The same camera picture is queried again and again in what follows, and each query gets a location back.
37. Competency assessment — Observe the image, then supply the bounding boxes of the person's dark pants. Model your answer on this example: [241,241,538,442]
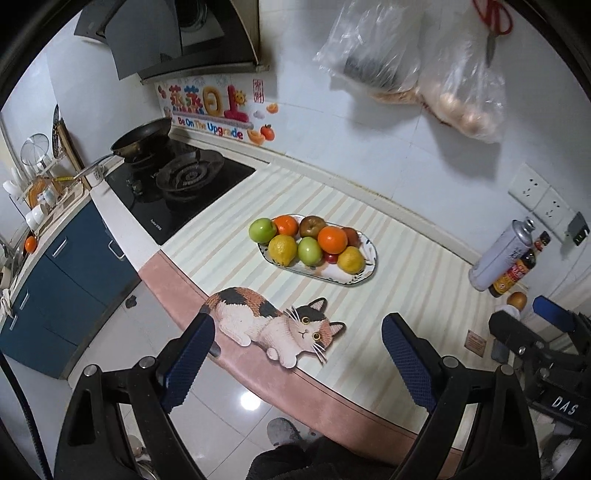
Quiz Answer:
[249,436,402,480]

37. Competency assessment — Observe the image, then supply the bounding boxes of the green apple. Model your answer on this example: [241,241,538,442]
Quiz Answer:
[297,237,322,265]
[249,218,278,244]

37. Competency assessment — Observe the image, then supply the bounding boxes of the orange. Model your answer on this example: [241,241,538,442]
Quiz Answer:
[272,215,300,237]
[318,225,348,254]

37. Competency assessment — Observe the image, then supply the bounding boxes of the brown-red apple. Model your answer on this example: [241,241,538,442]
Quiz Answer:
[299,215,329,240]

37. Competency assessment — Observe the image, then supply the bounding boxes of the blue kitchen cabinet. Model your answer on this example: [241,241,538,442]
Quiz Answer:
[0,200,141,381]

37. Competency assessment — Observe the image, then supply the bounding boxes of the cat-shaped mat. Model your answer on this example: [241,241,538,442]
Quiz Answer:
[201,287,347,369]

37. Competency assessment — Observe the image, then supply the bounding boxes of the black range hood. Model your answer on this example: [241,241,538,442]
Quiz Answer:
[74,0,271,86]

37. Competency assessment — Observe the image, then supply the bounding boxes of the dish rack with dishes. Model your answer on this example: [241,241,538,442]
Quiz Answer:
[0,104,90,232]

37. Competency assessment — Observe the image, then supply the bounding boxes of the plastic bag with pale produce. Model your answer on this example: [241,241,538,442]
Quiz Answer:
[416,9,509,144]

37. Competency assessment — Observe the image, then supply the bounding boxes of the grey gas canister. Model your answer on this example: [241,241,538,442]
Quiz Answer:
[468,218,536,291]

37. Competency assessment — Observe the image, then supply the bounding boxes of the yellow lemon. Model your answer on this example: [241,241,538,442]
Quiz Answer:
[269,234,298,267]
[337,246,365,275]

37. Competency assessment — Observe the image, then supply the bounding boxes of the plastic bag with dark contents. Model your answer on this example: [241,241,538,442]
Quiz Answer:
[313,0,423,100]

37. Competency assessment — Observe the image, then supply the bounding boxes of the striped table mat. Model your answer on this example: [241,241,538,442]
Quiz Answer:
[159,164,541,416]

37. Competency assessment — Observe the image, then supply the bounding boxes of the metal strainer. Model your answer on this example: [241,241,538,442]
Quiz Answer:
[21,134,54,176]

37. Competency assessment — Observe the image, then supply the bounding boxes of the grey slipper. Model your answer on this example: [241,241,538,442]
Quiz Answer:
[267,418,305,448]

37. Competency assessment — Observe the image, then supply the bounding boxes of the black glass gas stove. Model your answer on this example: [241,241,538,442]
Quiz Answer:
[104,138,257,246]

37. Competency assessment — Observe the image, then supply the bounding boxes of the oval floral plate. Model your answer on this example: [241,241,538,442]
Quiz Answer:
[257,213,378,288]

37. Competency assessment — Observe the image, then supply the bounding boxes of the white bottle with brown cap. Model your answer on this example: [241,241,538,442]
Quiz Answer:
[505,291,529,319]

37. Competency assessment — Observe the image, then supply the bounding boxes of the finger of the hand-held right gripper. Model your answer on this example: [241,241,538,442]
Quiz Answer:
[532,295,591,344]
[489,311,578,360]

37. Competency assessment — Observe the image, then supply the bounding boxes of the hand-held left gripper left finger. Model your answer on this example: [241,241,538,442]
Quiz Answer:
[54,313,217,480]

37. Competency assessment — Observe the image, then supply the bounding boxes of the red-handled scissors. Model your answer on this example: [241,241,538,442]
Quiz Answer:
[473,0,513,70]

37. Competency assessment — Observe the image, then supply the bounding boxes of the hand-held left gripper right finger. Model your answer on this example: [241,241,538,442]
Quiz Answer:
[382,313,541,480]

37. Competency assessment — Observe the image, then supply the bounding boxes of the dark sauce bottle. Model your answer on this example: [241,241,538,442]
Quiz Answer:
[489,231,552,298]

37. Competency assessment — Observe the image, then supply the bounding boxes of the colourful wall sticker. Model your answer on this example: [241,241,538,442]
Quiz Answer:
[157,78,280,148]

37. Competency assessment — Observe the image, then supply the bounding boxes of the black frying pan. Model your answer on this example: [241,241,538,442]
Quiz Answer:
[71,117,173,181]

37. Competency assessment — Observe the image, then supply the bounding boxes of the wooden cutting board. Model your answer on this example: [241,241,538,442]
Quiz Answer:
[53,105,86,171]

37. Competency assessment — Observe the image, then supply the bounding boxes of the white wall outlet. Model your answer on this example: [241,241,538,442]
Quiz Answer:
[508,162,552,210]
[533,189,571,241]

